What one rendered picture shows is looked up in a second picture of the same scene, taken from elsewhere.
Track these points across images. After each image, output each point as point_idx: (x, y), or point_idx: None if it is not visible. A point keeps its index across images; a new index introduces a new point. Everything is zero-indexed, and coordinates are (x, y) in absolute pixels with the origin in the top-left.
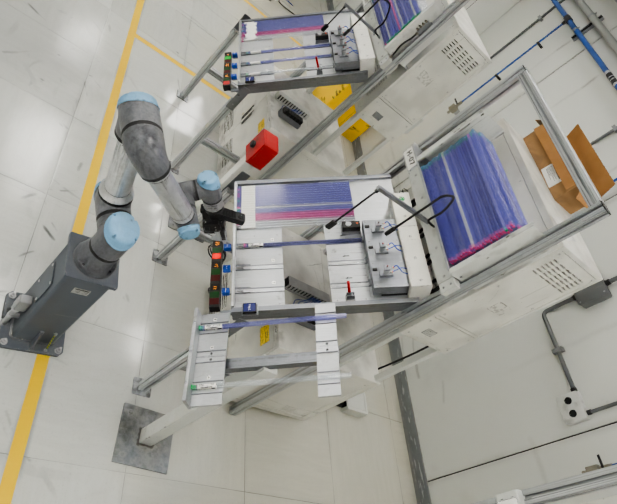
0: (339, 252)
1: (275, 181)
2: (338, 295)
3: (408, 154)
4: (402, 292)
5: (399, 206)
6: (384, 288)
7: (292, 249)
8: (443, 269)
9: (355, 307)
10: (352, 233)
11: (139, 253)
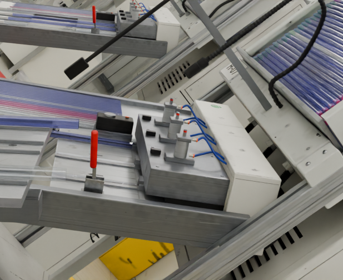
0: (83, 149)
1: None
2: (65, 187)
3: (229, 68)
4: (212, 201)
5: (211, 110)
6: (173, 175)
7: None
8: (305, 141)
9: (101, 208)
10: (115, 136)
11: None
